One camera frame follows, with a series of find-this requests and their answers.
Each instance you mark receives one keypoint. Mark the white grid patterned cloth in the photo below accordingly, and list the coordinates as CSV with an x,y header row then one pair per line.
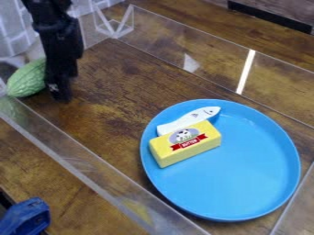
x,y
18,37

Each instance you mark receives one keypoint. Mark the clear acrylic barrier wall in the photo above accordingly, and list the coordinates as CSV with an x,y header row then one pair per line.
x,y
155,53

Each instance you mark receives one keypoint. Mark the green textured toy vegetable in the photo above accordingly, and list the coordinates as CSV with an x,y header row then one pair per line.
x,y
27,81

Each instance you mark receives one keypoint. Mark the blue round plastic tray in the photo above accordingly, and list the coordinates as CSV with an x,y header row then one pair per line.
x,y
241,180

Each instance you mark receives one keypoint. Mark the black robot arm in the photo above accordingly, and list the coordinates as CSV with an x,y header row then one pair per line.
x,y
47,12

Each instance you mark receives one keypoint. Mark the yellow toy butter block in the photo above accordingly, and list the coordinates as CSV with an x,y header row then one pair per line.
x,y
185,143

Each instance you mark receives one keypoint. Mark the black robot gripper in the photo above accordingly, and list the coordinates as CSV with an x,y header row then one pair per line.
x,y
62,40

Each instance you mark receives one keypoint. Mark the white toy fish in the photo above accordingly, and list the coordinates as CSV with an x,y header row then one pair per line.
x,y
195,116

